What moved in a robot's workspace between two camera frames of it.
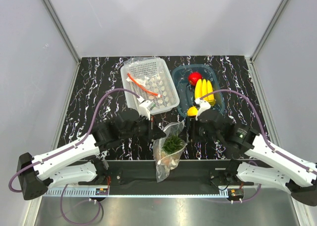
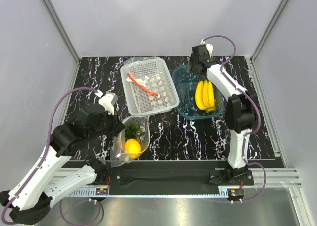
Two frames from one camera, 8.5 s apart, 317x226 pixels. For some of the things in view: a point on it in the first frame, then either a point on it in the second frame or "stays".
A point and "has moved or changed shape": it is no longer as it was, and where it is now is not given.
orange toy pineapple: x=171 y=145 has moved or changed shape
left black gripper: x=157 y=133 -> x=118 y=126
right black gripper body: x=203 y=134 -> x=192 y=67
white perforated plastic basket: x=151 y=80 stays
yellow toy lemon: x=192 y=111 -> x=132 y=147
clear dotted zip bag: x=168 y=150 -> x=132 y=140
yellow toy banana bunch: x=203 y=87 stays
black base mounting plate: x=225 y=172 stays
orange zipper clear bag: x=147 y=72 stays
